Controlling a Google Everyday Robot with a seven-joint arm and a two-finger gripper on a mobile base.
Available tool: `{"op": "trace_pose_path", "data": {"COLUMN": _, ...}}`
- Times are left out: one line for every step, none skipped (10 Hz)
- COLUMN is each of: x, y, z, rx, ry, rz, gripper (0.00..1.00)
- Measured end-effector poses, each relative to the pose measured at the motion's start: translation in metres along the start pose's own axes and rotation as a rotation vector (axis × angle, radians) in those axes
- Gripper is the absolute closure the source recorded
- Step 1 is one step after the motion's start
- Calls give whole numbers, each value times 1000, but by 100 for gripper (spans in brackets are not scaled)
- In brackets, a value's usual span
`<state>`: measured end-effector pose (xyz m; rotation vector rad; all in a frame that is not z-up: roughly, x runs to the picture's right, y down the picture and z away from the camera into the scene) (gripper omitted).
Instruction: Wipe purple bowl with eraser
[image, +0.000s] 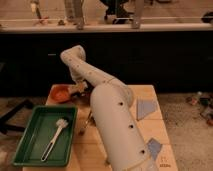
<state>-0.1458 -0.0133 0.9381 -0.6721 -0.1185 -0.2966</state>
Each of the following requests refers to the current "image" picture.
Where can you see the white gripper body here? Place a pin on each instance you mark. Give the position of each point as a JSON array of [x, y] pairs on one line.
[[77, 88]]

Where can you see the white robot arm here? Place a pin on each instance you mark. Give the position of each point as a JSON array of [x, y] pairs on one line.
[[110, 103]]

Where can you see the orange bowl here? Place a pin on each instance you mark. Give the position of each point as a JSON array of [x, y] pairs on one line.
[[60, 94]]

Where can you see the white dish brush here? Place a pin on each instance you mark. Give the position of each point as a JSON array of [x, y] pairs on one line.
[[61, 124]]

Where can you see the green plastic tray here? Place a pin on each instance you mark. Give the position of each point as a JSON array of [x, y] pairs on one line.
[[39, 132]]

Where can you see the small blue cloth piece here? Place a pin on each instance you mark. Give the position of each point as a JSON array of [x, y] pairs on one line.
[[154, 147]]

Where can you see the black metal frame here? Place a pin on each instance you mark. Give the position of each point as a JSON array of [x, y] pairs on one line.
[[4, 126]]

